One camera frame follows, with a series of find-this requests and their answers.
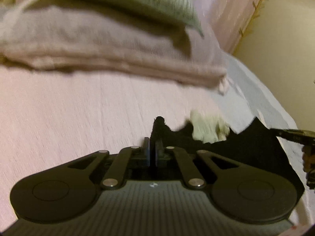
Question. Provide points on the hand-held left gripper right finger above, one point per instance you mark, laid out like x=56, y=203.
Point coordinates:
x=158, y=153

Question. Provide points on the folded pink towel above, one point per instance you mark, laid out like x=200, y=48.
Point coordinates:
x=98, y=34

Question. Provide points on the beige folded garment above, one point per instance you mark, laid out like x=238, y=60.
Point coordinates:
x=147, y=68

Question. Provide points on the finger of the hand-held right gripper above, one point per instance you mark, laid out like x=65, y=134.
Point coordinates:
x=292, y=134

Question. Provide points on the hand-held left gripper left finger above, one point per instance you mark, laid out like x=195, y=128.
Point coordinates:
x=147, y=152

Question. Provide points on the light blue blanket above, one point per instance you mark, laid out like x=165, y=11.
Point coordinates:
x=248, y=98

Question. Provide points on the black garment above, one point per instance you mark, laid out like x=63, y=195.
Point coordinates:
x=258, y=150

